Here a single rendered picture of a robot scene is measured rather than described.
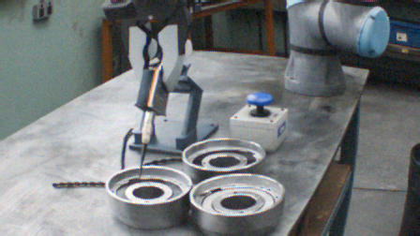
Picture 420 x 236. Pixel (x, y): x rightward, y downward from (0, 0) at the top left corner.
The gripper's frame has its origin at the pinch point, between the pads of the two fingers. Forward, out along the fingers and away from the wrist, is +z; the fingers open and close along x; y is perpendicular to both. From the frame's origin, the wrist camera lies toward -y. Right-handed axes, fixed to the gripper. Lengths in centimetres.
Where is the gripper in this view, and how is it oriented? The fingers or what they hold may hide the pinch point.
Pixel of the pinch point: (155, 83)
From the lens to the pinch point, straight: 66.3
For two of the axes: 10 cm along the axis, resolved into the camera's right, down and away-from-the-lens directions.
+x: -9.3, -0.9, 3.6
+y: 3.7, -3.1, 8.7
